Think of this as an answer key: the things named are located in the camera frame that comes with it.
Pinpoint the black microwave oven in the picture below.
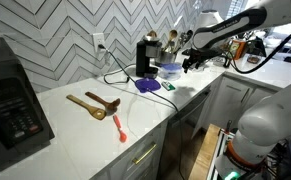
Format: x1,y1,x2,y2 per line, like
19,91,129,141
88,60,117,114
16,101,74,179
0,34,56,169

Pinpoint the wooden spoon in holder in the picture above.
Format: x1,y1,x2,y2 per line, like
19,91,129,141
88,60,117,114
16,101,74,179
164,29,179,53

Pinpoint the black and steel coffee maker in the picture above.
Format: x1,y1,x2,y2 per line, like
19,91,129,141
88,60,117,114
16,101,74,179
135,35,163,80

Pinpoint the black coffee maker cord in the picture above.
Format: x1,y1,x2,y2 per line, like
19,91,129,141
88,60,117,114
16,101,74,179
103,63,138,85

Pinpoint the purple plastic lid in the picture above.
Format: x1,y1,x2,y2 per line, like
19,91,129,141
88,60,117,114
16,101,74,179
134,77,162,94

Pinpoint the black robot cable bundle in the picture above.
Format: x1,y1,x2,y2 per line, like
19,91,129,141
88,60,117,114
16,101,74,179
223,21,291,75

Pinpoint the clear container with blue lid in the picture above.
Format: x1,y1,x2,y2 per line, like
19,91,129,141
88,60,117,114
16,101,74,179
158,62,183,81

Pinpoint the wooden plank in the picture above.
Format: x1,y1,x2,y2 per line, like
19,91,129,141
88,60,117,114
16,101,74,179
188,123,221,180

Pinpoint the black utensil in holder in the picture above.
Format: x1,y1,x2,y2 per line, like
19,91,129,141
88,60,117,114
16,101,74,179
175,29,194,53

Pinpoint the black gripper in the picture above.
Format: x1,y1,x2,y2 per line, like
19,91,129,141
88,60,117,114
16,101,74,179
181,47,217,74

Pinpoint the white wall outlet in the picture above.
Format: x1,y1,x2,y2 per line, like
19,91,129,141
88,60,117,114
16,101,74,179
92,32,106,53

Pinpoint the green circuit board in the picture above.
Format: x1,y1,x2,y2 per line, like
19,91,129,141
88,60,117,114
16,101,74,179
160,80,176,92

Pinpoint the orange and green box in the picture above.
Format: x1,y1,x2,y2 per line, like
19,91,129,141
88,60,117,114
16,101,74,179
230,39,248,61

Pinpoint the light wooden spoon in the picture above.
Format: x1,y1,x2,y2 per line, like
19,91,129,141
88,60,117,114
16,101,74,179
66,94,107,121

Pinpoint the gold drawer handle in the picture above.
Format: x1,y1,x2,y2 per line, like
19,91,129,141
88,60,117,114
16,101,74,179
131,142,157,166

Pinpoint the red silicone spatula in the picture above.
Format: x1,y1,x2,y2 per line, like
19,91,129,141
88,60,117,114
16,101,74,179
112,114,128,144

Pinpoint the dark wooden spoon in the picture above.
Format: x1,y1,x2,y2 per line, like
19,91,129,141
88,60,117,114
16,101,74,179
84,91,122,113

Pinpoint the long black power cable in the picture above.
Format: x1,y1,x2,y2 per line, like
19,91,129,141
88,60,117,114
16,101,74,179
98,44,186,180

